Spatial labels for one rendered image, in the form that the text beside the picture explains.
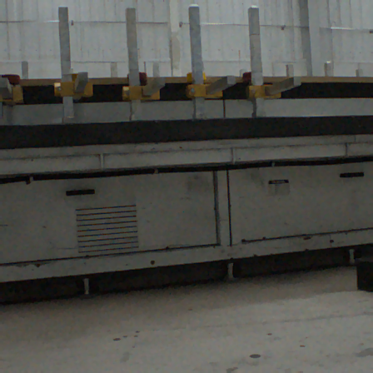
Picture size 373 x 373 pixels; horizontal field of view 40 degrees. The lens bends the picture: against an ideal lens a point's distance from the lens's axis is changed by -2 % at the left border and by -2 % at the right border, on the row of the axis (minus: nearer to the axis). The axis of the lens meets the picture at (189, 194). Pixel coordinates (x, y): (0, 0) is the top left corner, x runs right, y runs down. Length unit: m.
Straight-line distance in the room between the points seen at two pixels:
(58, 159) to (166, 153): 0.41
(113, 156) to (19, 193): 0.44
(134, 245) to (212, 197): 0.40
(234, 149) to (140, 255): 0.59
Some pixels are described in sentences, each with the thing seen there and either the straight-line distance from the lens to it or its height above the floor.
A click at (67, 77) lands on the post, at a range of 1.99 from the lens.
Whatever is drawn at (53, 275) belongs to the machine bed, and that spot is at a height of 0.11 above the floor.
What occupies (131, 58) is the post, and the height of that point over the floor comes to 0.93.
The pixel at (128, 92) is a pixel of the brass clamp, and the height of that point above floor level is 0.81.
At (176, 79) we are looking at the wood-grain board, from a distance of 2.26.
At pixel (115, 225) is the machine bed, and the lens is 2.23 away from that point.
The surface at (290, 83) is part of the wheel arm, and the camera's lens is 1.96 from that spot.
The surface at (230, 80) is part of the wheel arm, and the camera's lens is 1.84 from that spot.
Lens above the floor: 0.52
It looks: 3 degrees down
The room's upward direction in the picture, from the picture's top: 3 degrees counter-clockwise
